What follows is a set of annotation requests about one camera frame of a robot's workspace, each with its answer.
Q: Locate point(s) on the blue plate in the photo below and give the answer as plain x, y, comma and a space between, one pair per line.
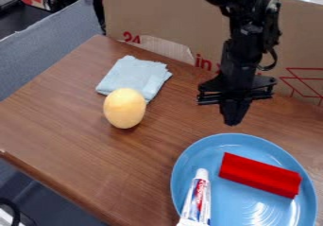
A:
239, 205

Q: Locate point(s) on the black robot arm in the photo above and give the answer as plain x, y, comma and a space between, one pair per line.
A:
254, 34

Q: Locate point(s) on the yellow lemon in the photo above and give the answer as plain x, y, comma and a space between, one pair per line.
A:
125, 108

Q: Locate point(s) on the cardboard box with red print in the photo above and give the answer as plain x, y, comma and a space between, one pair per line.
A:
187, 30

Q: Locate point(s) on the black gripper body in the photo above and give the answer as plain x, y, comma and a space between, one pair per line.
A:
237, 82

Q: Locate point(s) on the grey fabric partition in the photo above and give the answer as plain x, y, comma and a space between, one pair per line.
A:
31, 50

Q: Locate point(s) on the white toothpaste tube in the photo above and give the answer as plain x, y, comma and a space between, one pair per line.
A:
197, 208

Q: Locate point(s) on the light blue folded cloth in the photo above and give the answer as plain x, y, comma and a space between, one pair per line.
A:
141, 75

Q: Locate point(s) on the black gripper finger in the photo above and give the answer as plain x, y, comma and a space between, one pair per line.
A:
233, 110

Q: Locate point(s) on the red plastic block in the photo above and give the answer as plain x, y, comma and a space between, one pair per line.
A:
259, 175

